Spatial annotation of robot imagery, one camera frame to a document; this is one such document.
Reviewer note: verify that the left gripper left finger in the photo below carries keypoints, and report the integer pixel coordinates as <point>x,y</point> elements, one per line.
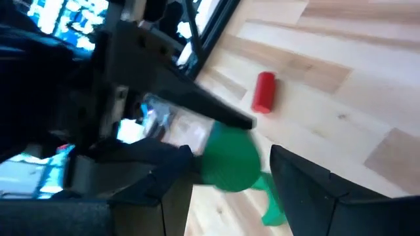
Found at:
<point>177,196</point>

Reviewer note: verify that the black metal table frame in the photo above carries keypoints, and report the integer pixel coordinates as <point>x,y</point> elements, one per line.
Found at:
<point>216,32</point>

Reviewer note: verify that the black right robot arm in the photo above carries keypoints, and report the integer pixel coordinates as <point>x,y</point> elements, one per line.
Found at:
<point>26,82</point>

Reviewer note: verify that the green arch block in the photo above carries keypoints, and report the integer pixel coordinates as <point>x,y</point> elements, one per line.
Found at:
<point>272,213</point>

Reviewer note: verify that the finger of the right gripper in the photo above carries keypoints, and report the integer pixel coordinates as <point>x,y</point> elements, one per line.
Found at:
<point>164,78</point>

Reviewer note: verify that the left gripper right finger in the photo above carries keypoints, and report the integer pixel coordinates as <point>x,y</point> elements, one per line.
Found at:
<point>305,190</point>

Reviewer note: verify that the red cylinder block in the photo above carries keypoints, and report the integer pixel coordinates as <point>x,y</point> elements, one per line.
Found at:
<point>263,93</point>

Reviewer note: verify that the green cylinder block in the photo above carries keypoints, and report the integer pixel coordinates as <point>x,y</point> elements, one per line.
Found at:
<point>229,160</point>

